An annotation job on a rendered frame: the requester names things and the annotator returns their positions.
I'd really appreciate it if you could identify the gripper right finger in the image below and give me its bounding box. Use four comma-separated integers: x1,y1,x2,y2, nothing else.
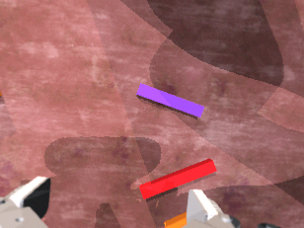
181,190,280,228

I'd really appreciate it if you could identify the purple rod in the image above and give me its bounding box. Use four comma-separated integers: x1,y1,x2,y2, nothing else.
137,83,204,117

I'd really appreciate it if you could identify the red rod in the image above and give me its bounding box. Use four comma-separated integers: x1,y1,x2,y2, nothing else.
140,158,216,199

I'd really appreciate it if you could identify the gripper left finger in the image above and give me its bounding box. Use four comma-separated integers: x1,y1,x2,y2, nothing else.
0,177,51,228

